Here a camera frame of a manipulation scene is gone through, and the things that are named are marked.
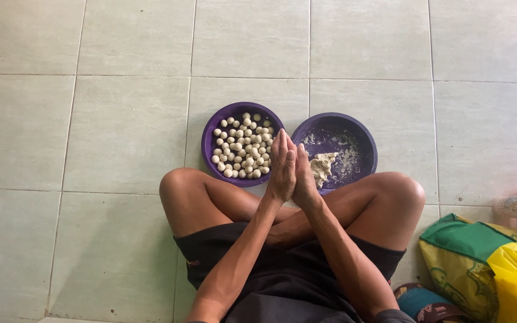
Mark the purple bowl with flour residue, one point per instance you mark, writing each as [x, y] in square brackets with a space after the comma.
[352, 134]

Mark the person's black shorts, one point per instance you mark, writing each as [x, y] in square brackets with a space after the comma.
[285, 278]

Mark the person's right fingers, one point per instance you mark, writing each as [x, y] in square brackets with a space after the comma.
[302, 157]

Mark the person's left leg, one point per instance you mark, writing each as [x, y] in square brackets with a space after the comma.
[191, 197]

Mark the person's right leg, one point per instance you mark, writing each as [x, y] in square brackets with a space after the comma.
[384, 206]

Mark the person's leg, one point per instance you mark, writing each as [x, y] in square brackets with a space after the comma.
[384, 206]
[191, 197]

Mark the heap of small dough balls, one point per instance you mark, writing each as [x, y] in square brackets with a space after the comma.
[243, 148]

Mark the person's left fingers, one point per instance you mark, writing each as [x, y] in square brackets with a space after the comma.
[280, 150]

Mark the lump of raw dough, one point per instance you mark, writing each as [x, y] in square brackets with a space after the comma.
[321, 167]

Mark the blue round object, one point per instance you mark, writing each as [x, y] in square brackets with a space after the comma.
[420, 303]

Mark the person's right hand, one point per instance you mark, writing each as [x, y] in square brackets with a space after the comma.
[305, 181]

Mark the brown sandal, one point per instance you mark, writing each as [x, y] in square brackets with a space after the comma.
[442, 313]

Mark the purple bowl with dough balls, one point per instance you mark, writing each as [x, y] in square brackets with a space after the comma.
[209, 143]

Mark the green and yellow woven bag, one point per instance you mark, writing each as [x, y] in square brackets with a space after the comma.
[451, 260]

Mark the person's left hand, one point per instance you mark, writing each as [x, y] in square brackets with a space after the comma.
[281, 172]

